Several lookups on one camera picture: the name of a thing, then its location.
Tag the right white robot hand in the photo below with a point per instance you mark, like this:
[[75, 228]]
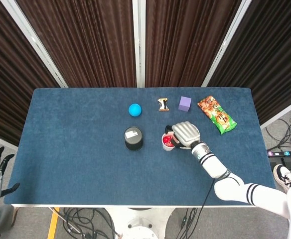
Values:
[[186, 134]]

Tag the red candies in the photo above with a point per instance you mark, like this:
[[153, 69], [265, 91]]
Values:
[[168, 140]]

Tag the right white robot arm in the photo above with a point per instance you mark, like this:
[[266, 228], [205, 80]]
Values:
[[210, 164]]

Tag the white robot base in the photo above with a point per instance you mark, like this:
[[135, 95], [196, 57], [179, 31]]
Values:
[[140, 224]]

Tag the white paper cup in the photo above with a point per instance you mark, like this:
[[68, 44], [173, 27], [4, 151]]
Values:
[[168, 148]]

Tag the round steel plate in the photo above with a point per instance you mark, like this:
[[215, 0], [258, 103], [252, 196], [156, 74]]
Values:
[[197, 129]]

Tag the purple cube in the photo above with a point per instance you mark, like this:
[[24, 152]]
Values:
[[185, 103]]

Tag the green orange snack bag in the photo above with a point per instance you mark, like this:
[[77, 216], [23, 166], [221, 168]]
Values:
[[217, 114]]

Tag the black mesh pen holder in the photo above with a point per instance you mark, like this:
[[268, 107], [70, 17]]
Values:
[[133, 137]]

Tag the blue ball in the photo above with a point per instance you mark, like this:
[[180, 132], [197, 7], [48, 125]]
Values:
[[135, 109]]

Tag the brown curtain partition panel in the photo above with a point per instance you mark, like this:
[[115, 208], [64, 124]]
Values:
[[6, 74], [267, 62], [85, 42], [185, 42]]

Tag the blue table cloth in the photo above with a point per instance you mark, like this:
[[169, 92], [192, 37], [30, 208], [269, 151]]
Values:
[[85, 161]]

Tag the white black sneaker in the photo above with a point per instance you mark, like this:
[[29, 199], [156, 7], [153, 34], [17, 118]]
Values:
[[283, 175]]

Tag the black foot pedals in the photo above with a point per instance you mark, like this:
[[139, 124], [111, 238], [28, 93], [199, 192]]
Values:
[[288, 162]]

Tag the white table frame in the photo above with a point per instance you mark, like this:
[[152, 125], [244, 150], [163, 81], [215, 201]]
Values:
[[110, 205]]

